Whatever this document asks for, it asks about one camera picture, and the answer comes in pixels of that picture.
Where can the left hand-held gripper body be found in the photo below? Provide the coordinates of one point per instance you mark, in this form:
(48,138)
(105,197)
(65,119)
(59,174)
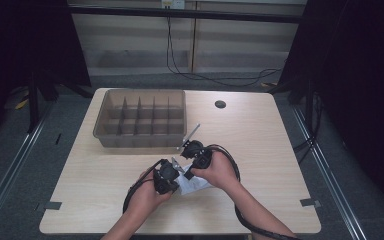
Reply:
(166,175)

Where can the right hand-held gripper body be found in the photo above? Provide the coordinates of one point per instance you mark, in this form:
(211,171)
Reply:
(193,149)

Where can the clear plastic divided bin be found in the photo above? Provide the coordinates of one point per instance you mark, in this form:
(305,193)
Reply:
(140,116)

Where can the person's left hand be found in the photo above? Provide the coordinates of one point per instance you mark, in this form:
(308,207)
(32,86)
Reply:
(145,196)

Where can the person's right hand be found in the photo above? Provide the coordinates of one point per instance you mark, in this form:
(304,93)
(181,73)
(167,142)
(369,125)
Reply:
(220,173)

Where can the dark round table grommet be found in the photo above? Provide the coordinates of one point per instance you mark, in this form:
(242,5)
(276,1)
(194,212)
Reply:
(220,104)

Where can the grey tape strip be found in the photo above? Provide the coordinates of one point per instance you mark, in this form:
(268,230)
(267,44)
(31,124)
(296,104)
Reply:
(53,205)
(310,202)

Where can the black horizontal bar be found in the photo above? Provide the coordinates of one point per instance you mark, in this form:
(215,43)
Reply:
(213,15)

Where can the white power outlet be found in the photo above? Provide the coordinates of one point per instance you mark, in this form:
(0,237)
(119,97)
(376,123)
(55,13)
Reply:
(176,4)

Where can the black metal stand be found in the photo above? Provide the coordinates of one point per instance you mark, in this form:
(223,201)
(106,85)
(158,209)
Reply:
(33,106)

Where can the yellow floor object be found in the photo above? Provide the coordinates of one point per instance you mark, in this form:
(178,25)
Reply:
(21,104)

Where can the dark curtain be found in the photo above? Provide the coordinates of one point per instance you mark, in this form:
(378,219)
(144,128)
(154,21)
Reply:
(20,40)
(363,83)

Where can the metal floor rail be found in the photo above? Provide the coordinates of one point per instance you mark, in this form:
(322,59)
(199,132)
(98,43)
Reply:
(13,163)
(330,186)

